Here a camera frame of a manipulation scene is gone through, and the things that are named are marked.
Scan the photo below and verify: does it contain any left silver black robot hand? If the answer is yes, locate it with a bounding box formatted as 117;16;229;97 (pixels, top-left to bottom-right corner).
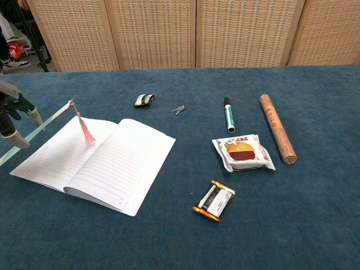
0;79;46;149

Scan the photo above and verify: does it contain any blue cream bookmark pink tassel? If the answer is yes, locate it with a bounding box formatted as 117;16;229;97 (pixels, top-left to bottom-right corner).
0;97;97;167

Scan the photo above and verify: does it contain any black white sneaker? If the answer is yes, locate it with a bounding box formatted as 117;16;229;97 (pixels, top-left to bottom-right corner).
0;57;32;70

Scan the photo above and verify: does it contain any orange bag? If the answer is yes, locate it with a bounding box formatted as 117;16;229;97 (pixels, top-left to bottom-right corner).
7;42;25;60

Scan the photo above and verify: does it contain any black tripod stand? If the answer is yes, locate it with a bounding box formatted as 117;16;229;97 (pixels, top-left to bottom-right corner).
11;0;53;73

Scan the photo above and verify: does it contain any open lined white notebook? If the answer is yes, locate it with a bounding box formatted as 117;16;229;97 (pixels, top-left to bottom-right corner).
9;115;177;217

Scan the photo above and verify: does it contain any crumpled black white wrapper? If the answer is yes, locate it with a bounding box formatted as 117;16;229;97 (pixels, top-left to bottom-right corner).
132;93;156;109

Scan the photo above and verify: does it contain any wicker wooden folding screen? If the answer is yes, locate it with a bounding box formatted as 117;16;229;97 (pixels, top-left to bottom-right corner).
24;0;360;73

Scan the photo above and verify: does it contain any green white marker pen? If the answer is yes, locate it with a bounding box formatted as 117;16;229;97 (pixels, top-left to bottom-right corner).
223;97;236;134

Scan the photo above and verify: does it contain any orange-ended battery pack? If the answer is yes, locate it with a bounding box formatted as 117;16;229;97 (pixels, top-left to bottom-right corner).
192;179;236;223

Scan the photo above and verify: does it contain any white snack cake packet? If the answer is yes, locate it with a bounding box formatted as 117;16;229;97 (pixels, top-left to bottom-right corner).
211;134;276;173

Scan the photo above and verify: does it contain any brown wooden rolling pin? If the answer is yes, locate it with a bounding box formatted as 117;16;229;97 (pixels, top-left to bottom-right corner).
259;93;298;165

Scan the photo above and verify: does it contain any blue carpet table mat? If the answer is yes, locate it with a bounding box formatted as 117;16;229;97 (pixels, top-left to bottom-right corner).
0;65;360;270

